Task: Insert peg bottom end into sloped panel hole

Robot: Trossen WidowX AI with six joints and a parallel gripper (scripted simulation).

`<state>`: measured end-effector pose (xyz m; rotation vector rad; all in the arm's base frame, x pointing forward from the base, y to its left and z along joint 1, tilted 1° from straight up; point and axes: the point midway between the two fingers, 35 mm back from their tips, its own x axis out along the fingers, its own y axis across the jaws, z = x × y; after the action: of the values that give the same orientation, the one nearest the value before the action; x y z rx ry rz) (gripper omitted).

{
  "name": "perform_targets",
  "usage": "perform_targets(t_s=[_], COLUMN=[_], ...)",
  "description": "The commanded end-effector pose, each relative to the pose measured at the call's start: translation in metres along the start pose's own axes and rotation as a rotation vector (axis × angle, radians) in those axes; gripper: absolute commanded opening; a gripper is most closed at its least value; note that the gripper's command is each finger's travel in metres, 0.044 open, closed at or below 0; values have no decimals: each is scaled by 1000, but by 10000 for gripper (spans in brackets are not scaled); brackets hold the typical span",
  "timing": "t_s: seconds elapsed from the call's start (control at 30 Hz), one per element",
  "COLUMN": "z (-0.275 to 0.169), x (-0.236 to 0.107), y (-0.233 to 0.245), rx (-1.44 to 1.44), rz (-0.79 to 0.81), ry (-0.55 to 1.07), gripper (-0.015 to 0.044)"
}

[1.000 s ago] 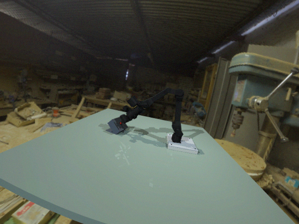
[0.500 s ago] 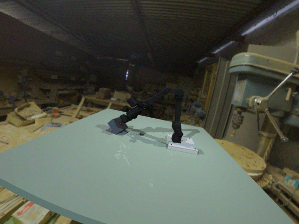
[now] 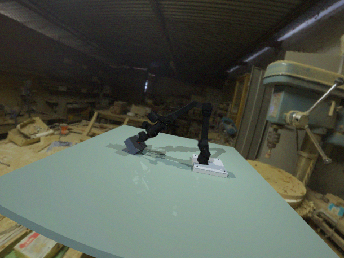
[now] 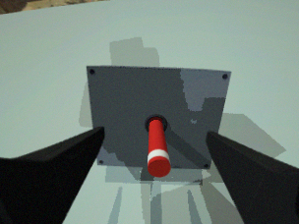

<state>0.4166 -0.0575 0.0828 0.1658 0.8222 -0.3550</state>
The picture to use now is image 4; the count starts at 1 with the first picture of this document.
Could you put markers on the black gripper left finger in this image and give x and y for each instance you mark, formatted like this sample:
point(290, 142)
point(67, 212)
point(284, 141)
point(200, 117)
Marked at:
point(40, 187)

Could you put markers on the red peg with white band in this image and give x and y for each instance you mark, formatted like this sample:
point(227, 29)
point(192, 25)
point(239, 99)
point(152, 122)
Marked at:
point(158, 159)

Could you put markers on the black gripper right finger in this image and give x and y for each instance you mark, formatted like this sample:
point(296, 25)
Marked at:
point(264, 190)

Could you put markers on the dark grey sloped panel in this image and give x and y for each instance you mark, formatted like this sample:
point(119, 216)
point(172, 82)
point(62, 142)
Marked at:
point(189, 101)

